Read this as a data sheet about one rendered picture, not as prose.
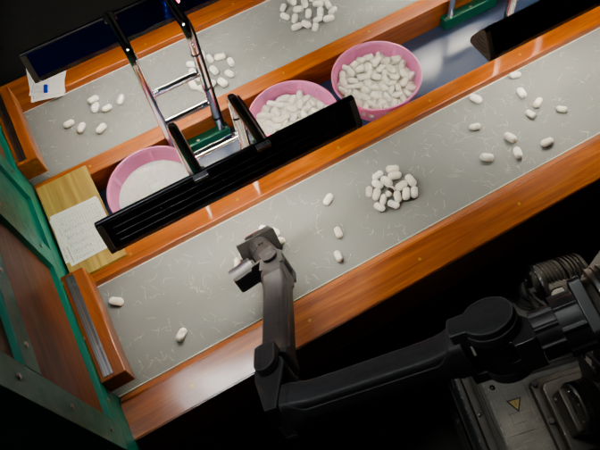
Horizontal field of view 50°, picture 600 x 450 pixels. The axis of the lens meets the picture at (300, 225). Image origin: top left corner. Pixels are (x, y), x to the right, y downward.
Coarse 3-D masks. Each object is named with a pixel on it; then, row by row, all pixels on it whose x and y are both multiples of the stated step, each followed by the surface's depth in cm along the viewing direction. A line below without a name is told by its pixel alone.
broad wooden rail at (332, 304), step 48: (528, 192) 165; (576, 192) 164; (432, 240) 161; (480, 240) 160; (528, 240) 176; (336, 288) 157; (384, 288) 156; (432, 288) 167; (240, 336) 154; (336, 336) 158; (144, 384) 152; (192, 384) 149; (240, 384) 150; (144, 432) 145; (192, 432) 160
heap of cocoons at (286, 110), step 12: (288, 96) 191; (300, 96) 190; (312, 96) 192; (264, 108) 189; (276, 108) 188; (288, 108) 189; (300, 108) 189; (312, 108) 187; (264, 120) 189; (276, 120) 187; (288, 120) 189; (264, 132) 186
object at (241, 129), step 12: (228, 96) 144; (240, 108) 141; (240, 120) 141; (252, 120) 140; (180, 132) 140; (240, 132) 156; (252, 132) 138; (180, 144) 138; (216, 144) 156; (228, 144) 158; (240, 144) 161; (264, 144) 137; (180, 156) 153; (192, 156) 136; (192, 168) 135
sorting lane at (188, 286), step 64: (576, 64) 186; (448, 128) 180; (512, 128) 178; (576, 128) 176; (320, 192) 174; (384, 192) 172; (448, 192) 170; (192, 256) 168; (320, 256) 164; (128, 320) 161; (192, 320) 159; (256, 320) 158; (128, 384) 153
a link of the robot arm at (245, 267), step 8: (272, 248) 144; (264, 256) 143; (272, 256) 141; (240, 264) 149; (248, 264) 148; (256, 264) 146; (232, 272) 148; (240, 272) 148; (248, 272) 146; (256, 272) 146; (240, 280) 146; (248, 280) 146; (256, 280) 147; (240, 288) 147; (248, 288) 147
